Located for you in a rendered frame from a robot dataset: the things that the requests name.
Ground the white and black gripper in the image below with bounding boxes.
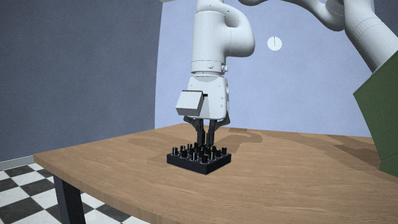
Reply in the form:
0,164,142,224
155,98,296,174
184,74,230,148

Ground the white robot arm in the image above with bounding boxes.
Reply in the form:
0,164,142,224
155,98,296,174
176,0,398,117

